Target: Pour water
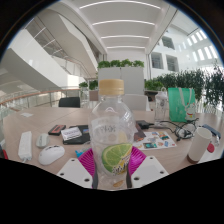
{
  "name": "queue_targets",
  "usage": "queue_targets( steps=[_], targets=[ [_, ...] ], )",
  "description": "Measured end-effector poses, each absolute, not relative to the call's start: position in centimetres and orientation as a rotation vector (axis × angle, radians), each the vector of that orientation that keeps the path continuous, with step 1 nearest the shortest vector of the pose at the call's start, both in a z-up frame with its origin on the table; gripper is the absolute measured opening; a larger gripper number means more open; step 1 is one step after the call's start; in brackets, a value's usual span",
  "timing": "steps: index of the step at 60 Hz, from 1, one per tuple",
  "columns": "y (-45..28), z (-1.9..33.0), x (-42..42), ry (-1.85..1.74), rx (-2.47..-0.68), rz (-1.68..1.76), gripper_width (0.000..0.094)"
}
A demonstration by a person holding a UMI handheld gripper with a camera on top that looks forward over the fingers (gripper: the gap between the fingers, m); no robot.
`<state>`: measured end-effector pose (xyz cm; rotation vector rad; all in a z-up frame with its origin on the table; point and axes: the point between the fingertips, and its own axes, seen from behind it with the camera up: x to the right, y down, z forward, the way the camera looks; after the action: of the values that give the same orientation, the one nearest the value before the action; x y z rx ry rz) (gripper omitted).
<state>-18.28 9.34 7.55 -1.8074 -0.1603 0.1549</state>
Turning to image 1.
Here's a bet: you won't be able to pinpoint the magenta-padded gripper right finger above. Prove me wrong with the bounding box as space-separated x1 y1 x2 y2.
125 145 170 190

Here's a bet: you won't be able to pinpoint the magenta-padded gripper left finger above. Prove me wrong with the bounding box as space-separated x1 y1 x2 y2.
56 147 100 190

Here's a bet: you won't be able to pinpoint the clear lime-label drink bottle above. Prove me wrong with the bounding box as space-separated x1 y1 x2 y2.
88 78 137 191

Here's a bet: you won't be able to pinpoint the small blue packet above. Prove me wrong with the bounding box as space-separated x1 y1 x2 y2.
74 149 88 158

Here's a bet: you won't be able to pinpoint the white computer mouse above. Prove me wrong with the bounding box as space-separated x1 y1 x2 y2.
37 144 66 166

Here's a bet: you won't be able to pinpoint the colourful sticker sheet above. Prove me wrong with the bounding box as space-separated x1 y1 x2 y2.
133 130 178 150

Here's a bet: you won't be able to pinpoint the black notebook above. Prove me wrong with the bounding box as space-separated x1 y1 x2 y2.
62 124 91 146

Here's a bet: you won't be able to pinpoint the brown-framed tablet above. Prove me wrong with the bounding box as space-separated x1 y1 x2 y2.
133 129 147 143

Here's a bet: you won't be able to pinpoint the white card pack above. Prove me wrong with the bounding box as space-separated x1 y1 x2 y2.
60 126 83 141

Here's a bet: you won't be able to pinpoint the small grey computer mouse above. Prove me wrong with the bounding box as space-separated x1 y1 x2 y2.
35 133 51 149

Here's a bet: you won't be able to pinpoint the red and black case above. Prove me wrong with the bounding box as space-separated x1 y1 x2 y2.
47 124 67 136

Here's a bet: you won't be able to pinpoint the black charger block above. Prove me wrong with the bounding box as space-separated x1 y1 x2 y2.
135 119 151 130

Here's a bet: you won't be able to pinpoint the white mug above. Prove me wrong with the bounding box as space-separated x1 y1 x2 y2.
186 126 213 165

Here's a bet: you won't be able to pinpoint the clear shaker bottle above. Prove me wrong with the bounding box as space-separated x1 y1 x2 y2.
153 87 168 126

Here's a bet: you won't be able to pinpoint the black chair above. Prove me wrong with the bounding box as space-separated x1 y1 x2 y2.
58 96 81 108

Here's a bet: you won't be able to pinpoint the green tote bag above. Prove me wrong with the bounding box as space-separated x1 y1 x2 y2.
167 87 197 123

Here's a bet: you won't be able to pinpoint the small potted plant box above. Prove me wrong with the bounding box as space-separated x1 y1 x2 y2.
78 79 99 102

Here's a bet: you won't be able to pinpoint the white cabinet with plants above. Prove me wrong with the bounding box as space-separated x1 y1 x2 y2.
97 59 146 96

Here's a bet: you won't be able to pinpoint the row of green hedge plants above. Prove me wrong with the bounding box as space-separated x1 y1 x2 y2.
144 64 224 111

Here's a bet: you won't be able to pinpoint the ceiling light strips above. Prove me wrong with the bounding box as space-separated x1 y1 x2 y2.
79 0 162 50

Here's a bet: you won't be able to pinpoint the black cable bundle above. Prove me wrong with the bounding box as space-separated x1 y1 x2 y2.
156 118 201 141

